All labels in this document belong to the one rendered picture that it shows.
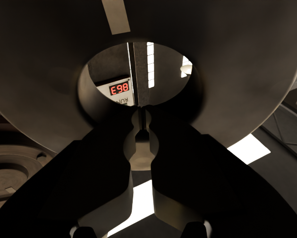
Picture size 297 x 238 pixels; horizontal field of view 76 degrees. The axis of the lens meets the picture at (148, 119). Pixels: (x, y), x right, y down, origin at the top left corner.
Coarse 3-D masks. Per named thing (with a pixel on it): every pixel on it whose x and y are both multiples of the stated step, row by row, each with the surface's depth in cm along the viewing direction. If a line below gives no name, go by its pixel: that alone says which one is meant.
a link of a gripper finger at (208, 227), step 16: (208, 144) 8; (224, 160) 7; (240, 160) 7; (240, 176) 7; (256, 176) 7; (240, 192) 6; (256, 192) 6; (272, 192) 6; (256, 208) 6; (272, 208) 6; (288, 208) 6; (208, 224) 5; (224, 224) 5; (240, 224) 5; (256, 224) 5; (272, 224) 5; (288, 224) 5
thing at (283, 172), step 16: (288, 112) 755; (272, 128) 896; (288, 128) 893; (272, 144) 833; (288, 144) 810; (256, 160) 783; (272, 160) 780; (288, 160) 778; (144, 176) 750; (272, 176) 733; (288, 176) 730; (288, 192) 688; (144, 224) 631; (160, 224) 630
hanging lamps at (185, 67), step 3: (183, 66) 687; (186, 66) 691; (189, 66) 691; (180, 69) 670; (183, 69) 684; (186, 69) 690; (189, 69) 691; (183, 72) 659; (186, 72) 689; (189, 72) 675; (189, 75) 671
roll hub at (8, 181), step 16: (0, 144) 45; (16, 144) 47; (32, 144) 50; (0, 160) 49; (16, 160) 51; (32, 160) 53; (48, 160) 55; (0, 176) 50; (16, 176) 52; (0, 192) 54
